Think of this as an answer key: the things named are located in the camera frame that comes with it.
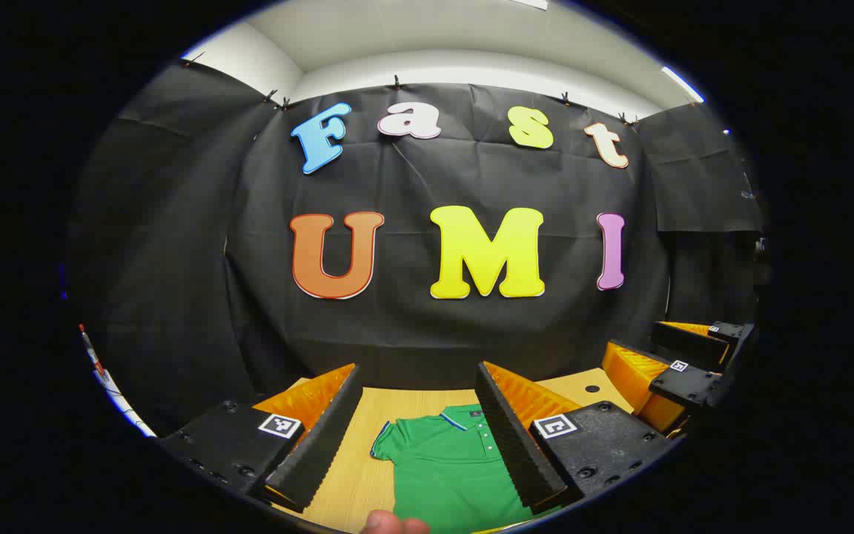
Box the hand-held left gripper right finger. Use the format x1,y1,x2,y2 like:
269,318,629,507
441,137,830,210
474,360,687,516

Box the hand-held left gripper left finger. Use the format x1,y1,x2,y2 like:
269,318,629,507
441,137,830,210
156,362,365,514

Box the black backdrop cloth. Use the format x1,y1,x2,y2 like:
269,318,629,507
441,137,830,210
64,58,769,438

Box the green T-shirt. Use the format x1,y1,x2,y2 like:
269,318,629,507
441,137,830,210
370,404,563,534

